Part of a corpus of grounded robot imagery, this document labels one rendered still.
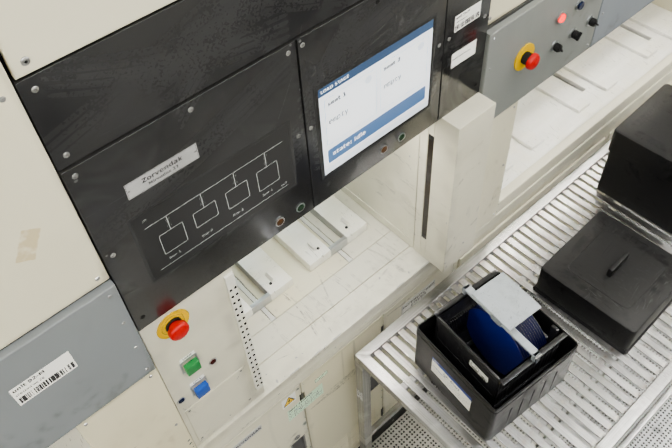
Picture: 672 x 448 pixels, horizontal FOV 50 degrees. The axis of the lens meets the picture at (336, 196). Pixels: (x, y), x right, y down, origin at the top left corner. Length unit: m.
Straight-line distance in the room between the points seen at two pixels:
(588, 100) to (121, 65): 1.80
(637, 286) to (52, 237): 1.48
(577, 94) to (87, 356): 1.79
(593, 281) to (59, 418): 1.34
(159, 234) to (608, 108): 1.68
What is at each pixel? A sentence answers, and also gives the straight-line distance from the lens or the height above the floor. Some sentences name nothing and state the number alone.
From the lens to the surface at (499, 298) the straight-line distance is 1.66.
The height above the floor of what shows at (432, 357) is 0.88.
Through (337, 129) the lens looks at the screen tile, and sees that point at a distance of 1.30.
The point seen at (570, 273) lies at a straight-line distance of 2.02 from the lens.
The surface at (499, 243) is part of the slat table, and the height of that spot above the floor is 0.76.
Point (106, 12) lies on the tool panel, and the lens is 0.91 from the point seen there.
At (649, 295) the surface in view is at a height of 0.86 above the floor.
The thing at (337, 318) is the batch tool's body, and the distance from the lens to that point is 1.87.
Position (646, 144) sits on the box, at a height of 1.01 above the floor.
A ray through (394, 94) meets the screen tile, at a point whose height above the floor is 1.56.
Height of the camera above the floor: 2.47
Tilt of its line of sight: 49 degrees down
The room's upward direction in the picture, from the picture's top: 4 degrees counter-clockwise
